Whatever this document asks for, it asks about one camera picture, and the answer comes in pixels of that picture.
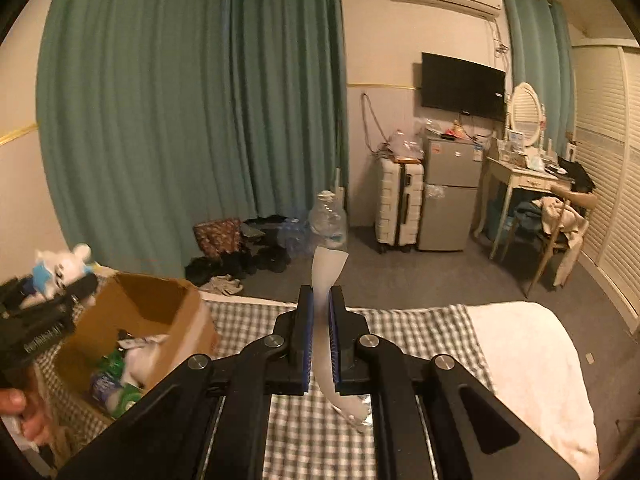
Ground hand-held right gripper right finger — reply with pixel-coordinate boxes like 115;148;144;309
327;284;573;480

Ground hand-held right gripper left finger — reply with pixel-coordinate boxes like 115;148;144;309
57;284;321;480

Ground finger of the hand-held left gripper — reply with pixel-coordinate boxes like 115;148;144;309
0;276;38;311
62;274;99;306

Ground brown cardboard box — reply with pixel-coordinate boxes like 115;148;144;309
52;272;221;421

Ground green snack packet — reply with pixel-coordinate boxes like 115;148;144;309
97;347;128;373

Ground white green medicine box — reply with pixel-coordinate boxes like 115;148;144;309
117;382;146;418

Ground person's left hand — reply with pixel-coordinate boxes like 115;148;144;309
0;387;53;456

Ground grey white checked bed sheet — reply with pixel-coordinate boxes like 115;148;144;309
30;300;496;480

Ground pile of black shoes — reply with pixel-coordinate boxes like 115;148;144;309
184;215;292;286

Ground blue label plastic bag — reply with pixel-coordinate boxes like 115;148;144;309
90;370;121;403

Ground wrapped pack of water bottles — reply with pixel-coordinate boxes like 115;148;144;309
277;219;313;256

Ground large clear water jug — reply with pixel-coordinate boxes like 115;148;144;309
308;190;349;251

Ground patterned fabric bag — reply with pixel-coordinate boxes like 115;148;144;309
193;217;243;258

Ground white suitcase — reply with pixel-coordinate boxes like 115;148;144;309
375;156;426;253

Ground small grey fridge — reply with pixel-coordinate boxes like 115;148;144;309
417;135;483;252

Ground green curtain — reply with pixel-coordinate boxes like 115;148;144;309
36;0;349;281
501;0;576;136

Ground white duvet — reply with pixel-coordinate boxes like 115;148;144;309
467;301;601;480

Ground clear plastic bag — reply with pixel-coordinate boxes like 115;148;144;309
382;120;428;163

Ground white dressing table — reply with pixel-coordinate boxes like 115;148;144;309
472;152;576;261

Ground heap of clothes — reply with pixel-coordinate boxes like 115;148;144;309
515;195;591;286

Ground wooden chair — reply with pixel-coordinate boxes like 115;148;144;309
500;182;598;298

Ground black television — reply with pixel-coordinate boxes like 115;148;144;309
421;51;507;122

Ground black bag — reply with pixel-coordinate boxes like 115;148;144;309
557;156;596;193

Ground oval vanity mirror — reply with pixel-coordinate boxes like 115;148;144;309
507;82;546;150

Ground white louvered wardrobe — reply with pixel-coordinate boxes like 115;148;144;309
570;44;640;323

